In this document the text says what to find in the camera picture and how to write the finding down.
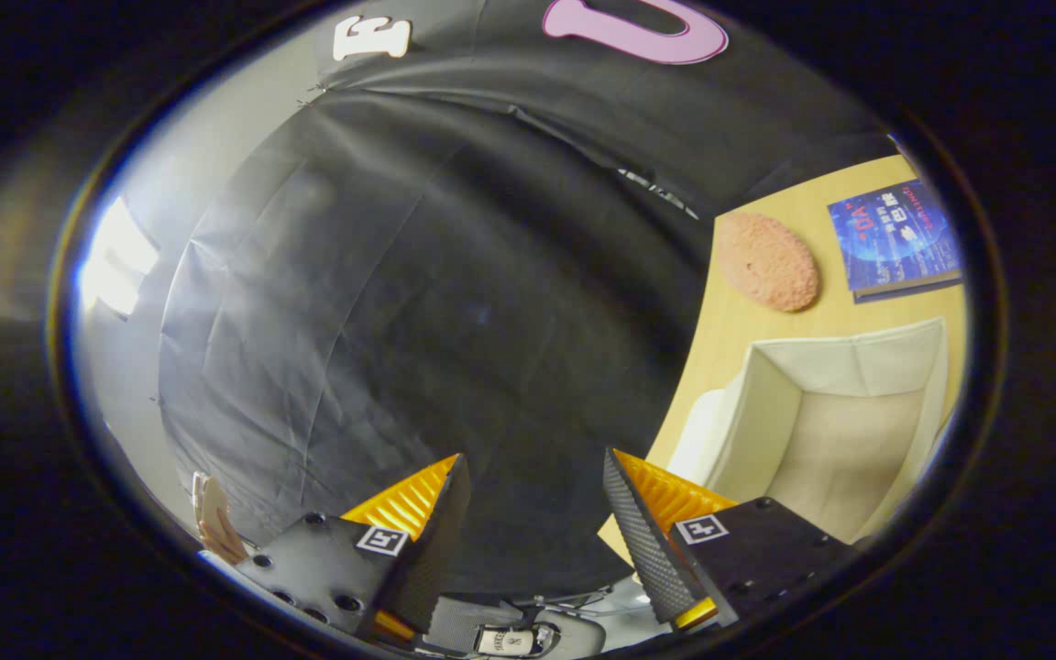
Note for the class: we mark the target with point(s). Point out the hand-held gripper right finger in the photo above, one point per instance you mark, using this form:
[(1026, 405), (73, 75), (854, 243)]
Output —
[(643, 541)]

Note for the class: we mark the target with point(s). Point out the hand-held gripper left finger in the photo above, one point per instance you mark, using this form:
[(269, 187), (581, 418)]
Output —
[(436, 550)]

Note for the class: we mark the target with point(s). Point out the beige fabric storage box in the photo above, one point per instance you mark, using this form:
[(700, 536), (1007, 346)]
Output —
[(849, 449)]

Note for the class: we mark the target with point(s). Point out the person's grey sneaker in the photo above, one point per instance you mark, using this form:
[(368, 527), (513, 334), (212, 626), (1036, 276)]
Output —
[(574, 632)]

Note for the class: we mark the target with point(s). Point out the orange oval fuzzy pad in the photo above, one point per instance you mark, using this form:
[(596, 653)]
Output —
[(766, 261)]

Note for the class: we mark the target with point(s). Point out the blue book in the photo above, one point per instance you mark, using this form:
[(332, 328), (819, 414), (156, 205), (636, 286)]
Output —
[(895, 238)]

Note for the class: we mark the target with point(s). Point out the ceiling light panel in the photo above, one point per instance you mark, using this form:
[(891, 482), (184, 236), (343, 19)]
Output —
[(115, 261)]

